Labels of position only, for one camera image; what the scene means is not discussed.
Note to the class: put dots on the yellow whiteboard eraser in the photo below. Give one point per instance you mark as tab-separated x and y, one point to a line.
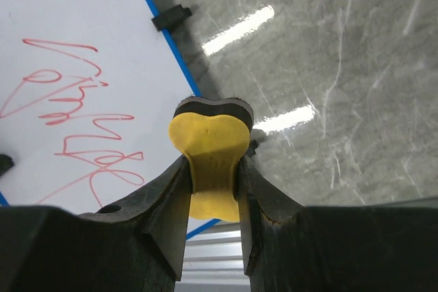
213	136

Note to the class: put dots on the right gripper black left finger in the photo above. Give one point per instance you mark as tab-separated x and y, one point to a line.
134	244

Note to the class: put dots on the aluminium front rail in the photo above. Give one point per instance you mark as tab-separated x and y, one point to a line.
214	260

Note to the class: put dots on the blue-framed whiteboard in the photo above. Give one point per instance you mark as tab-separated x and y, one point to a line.
88	88

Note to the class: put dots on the black lower board clip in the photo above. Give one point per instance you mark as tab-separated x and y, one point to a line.
252	148

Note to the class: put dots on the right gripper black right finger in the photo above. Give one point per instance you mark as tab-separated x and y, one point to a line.
290	247

